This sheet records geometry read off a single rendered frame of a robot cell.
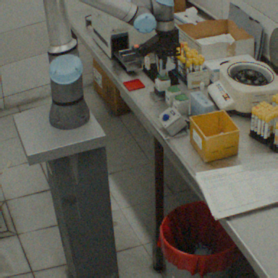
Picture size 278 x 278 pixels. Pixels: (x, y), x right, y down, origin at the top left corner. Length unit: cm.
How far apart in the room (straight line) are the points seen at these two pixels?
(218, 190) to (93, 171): 53
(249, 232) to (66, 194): 78
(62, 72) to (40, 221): 126
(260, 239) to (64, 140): 77
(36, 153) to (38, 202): 124
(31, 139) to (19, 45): 189
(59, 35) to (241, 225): 92
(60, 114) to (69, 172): 22
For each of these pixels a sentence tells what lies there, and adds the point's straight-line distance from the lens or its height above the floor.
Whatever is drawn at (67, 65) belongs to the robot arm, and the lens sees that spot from 194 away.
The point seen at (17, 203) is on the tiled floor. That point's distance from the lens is 315.
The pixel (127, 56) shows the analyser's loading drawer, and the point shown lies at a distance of 241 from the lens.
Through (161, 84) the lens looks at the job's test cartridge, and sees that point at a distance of 219.
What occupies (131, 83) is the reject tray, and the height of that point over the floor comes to 88.
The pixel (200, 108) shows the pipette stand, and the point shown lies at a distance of 202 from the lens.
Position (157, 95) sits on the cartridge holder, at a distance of 221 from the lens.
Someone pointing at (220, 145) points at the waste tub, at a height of 93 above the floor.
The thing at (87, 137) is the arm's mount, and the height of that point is 92.
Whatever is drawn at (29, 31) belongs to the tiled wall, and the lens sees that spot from 379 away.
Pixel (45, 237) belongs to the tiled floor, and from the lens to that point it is 291.
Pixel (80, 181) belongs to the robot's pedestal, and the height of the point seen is 71.
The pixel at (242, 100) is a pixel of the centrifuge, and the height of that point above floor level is 94.
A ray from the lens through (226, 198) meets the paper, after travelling 174.
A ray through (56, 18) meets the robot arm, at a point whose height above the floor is 129.
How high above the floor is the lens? 203
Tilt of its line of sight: 36 degrees down
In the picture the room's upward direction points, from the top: 2 degrees counter-clockwise
